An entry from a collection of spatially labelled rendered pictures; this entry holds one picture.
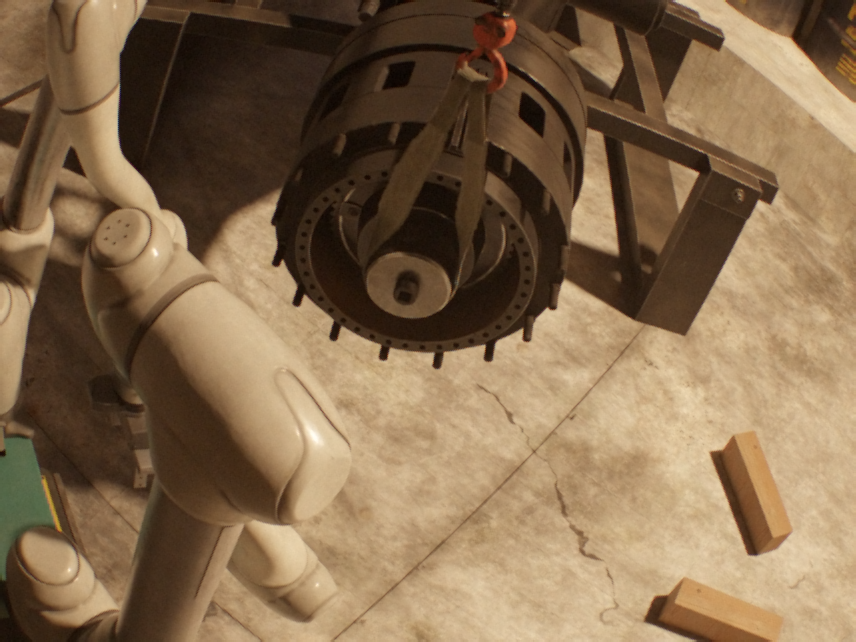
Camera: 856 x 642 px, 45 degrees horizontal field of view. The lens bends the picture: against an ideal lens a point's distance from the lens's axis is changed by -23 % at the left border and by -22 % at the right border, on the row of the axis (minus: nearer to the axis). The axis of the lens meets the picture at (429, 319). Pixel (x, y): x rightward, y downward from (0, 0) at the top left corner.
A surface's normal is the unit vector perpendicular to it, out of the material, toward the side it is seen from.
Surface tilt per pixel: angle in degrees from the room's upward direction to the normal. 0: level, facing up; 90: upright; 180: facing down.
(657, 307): 90
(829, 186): 90
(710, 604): 0
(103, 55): 71
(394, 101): 29
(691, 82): 90
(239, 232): 0
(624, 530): 0
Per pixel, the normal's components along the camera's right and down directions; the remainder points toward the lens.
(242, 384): 0.14, -0.44
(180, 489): -0.51, 0.43
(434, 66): 0.00, -0.73
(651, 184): 0.30, -0.66
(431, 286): -0.14, 0.68
